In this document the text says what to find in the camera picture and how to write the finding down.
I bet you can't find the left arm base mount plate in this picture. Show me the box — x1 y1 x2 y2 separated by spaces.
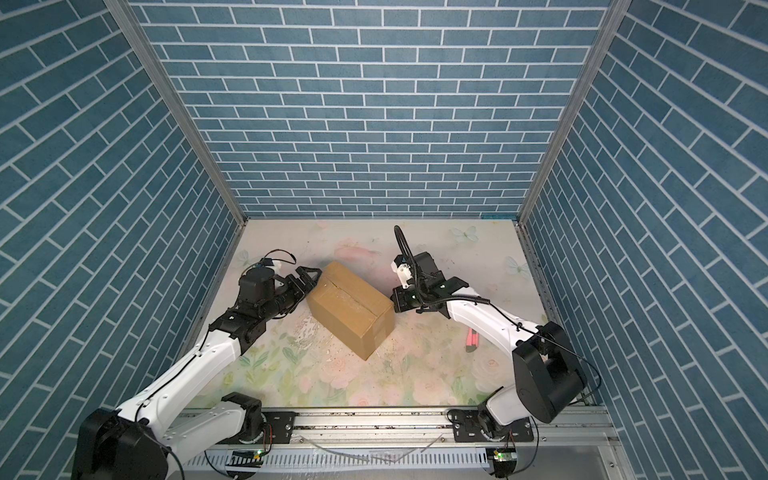
237 410 297 446

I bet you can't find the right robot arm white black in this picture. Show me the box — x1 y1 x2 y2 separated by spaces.
392 252 587 427

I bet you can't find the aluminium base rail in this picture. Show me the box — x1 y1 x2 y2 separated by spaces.
188 407 620 472

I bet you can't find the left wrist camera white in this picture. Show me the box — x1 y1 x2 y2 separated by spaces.
257 257 283 274

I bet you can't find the left controller board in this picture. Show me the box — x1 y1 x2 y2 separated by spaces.
225 450 264 479

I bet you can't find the pink utility knife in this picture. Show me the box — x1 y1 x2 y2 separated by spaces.
465 329 479 353

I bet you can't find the right controller board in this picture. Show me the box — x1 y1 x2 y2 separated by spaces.
486 447 518 478

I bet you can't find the controller board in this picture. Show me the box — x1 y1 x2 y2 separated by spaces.
225 450 264 479
486 447 518 478

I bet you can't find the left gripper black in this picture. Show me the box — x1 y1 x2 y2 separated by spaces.
259 266 322 324

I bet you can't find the brown cardboard express box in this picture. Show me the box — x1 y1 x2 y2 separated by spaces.
307 261 395 360

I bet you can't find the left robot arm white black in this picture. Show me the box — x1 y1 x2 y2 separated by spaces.
72 259 322 479

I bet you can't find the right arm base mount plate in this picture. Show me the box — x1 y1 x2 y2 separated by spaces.
446 408 534 443

